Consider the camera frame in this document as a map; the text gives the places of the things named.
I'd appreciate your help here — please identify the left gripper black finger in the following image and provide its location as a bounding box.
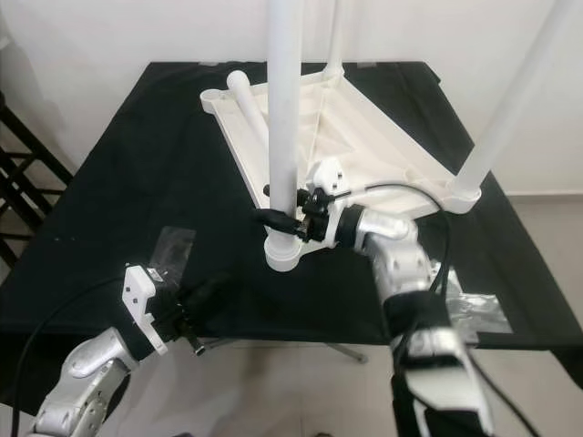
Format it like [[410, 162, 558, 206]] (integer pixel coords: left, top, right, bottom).
[[184, 273, 231, 302], [193, 279, 234, 311]]

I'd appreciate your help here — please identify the white plastic table leg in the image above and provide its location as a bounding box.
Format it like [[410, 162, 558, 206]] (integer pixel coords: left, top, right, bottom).
[[225, 70, 271, 152], [261, 0, 307, 270], [322, 0, 348, 79], [449, 0, 583, 211]]

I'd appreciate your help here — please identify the clear tape patch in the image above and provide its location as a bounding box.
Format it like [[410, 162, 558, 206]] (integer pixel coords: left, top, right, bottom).
[[150, 226, 198, 279], [435, 263, 514, 337]]

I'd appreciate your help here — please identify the white plastic table top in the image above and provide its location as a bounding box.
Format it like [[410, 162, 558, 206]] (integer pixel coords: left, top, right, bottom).
[[200, 68, 485, 273]]

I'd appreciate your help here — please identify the black tablecloth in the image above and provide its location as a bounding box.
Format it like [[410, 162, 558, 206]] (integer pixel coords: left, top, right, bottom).
[[0, 60, 583, 412]]

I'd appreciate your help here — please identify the black round stool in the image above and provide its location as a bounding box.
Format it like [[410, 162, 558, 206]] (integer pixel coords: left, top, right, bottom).
[[0, 94, 75, 267]]

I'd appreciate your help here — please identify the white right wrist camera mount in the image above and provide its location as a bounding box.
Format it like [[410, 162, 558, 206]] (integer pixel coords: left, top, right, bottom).
[[309, 156, 350, 211]]

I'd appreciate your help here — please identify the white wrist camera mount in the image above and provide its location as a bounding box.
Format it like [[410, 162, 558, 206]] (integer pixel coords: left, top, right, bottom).
[[309, 156, 350, 211], [123, 264, 170, 357]]

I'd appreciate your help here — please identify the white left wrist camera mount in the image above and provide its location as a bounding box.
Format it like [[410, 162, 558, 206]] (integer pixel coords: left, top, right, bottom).
[[123, 264, 170, 357]]

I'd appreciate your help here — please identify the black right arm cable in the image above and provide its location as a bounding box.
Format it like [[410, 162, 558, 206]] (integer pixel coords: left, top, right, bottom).
[[346, 183, 540, 437]]

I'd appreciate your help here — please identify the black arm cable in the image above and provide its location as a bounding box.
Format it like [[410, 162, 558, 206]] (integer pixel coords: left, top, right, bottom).
[[6, 278, 130, 437], [346, 183, 540, 437]]

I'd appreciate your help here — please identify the metal table frame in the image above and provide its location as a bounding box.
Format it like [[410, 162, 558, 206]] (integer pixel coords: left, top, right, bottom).
[[313, 340, 371, 366]]

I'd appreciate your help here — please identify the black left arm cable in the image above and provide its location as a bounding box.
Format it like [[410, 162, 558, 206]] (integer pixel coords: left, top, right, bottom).
[[6, 278, 130, 437]]

